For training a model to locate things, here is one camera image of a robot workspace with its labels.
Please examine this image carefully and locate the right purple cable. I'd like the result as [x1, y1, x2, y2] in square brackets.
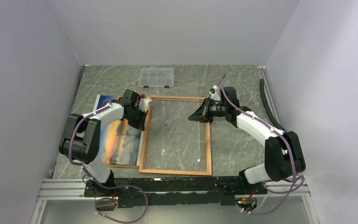
[217, 73, 306, 216]

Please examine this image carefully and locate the sunset photo print board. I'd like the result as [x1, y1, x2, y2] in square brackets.
[93, 94, 144, 169]

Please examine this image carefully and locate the aluminium extrusion rail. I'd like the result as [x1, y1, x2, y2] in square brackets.
[38, 179, 86, 200]

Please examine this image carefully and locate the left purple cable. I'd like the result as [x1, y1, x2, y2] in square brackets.
[67, 98, 149, 223]

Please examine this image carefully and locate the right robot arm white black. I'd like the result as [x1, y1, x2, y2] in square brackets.
[188, 86, 306, 194]

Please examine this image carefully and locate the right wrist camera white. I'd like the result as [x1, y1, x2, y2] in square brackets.
[208, 85, 221, 101]

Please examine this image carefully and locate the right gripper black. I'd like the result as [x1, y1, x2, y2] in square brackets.
[188, 97, 227, 124]

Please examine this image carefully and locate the purple cable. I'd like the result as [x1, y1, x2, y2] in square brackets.
[67, 98, 149, 223]
[217, 73, 306, 216]

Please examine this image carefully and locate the wooden picture frame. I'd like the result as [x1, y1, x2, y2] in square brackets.
[139, 95, 212, 176]

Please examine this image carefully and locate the clear plastic organizer box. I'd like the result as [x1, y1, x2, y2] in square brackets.
[138, 68, 175, 89]

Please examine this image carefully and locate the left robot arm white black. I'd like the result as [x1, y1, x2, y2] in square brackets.
[58, 90, 152, 196]

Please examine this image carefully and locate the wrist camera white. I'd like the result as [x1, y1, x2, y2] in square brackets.
[138, 93, 153, 112]
[208, 85, 221, 101]

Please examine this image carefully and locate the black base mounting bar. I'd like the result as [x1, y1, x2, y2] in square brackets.
[83, 176, 267, 208]

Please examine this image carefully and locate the black corrugated hose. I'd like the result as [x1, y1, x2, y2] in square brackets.
[259, 78, 286, 132]

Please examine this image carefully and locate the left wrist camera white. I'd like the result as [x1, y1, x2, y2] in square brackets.
[138, 93, 153, 112]

